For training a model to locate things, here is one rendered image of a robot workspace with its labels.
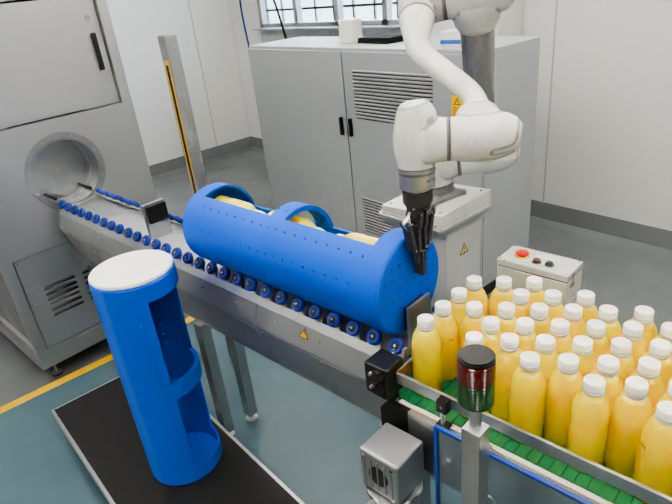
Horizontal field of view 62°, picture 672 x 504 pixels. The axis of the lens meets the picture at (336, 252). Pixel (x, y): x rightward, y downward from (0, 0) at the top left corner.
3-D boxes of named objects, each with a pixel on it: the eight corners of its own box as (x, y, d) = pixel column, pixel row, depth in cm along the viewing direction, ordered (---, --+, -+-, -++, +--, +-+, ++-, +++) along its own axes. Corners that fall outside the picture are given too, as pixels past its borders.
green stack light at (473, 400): (469, 383, 101) (469, 361, 99) (501, 397, 97) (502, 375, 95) (450, 403, 97) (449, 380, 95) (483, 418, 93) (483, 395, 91)
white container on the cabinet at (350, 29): (352, 40, 386) (350, 18, 380) (368, 40, 375) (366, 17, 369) (335, 43, 377) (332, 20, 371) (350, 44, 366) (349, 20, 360)
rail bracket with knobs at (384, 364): (387, 375, 146) (385, 343, 142) (410, 386, 141) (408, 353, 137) (363, 396, 140) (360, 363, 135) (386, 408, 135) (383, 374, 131)
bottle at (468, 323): (493, 380, 140) (495, 314, 132) (466, 387, 139) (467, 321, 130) (479, 363, 147) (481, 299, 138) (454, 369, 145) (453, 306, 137)
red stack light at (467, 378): (469, 361, 99) (469, 343, 98) (502, 374, 95) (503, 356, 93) (449, 380, 95) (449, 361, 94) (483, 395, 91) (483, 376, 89)
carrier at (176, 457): (154, 497, 212) (227, 471, 219) (85, 300, 174) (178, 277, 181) (149, 445, 236) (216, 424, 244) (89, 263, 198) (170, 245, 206)
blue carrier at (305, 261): (250, 242, 220) (240, 173, 208) (439, 308, 164) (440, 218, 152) (189, 269, 201) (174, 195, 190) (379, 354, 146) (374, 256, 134)
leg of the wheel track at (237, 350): (252, 412, 271) (229, 302, 243) (260, 417, 267) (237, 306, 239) (243, 419, 267) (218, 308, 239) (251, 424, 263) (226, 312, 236)
